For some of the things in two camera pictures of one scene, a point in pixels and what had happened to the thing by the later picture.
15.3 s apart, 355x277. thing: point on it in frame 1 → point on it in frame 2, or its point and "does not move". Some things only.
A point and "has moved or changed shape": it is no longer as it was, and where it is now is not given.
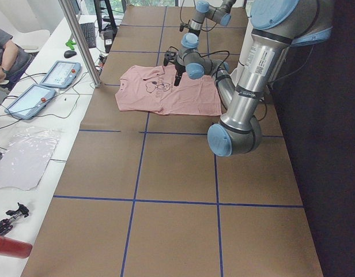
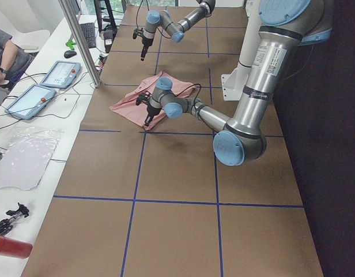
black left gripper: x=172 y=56 → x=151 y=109
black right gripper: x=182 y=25 → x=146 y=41
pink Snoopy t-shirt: x=153 y=88 has moved or changed shape
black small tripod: x=2 y=227 does not move
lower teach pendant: x=31 y=101 does not move
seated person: x=10 y=62 does not move
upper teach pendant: x=61 y=74 does not move
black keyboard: x=89 y=30 does not move
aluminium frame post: x=81 y=41 does not move
